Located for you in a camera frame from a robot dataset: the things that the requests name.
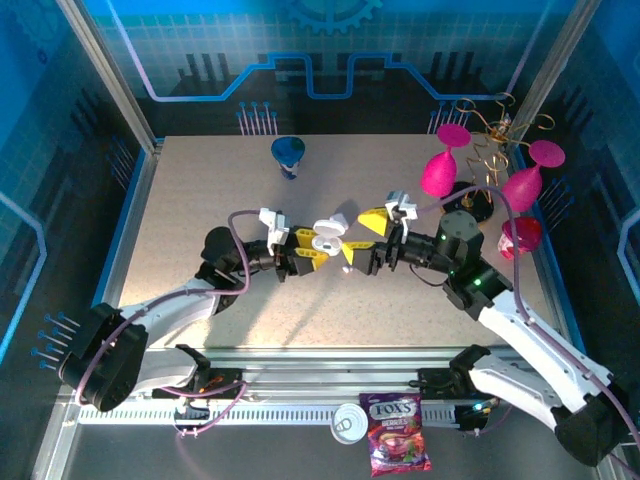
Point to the white earbud charging case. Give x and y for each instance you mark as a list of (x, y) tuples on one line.
[(327, 235)]

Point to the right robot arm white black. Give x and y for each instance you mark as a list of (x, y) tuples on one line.
[(525, 340)]

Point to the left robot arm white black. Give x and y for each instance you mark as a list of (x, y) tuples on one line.
[(170, 305)]

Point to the red pink jelly cup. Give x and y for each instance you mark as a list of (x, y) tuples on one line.
[(522, 235)]

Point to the pink wine glass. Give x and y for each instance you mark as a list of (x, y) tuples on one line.
[(440, 172), (522, 187)]

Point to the blue plastic cup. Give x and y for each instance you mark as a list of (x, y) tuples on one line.
[(288, 150)]

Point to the white pull-tab can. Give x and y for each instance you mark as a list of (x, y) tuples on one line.
[(349, 424)]

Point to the purple Fox's candy bag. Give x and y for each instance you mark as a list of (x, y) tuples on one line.
[(395, 435)]

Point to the aluminium mounting rail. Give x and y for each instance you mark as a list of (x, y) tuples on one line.
[(325, 372)]

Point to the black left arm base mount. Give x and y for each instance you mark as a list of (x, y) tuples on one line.
[(220, 377)]

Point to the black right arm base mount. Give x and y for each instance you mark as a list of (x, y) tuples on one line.
[(435, 380)]

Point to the aluminium frame post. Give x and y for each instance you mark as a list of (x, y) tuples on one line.
[(107, 75), (555, 65)]

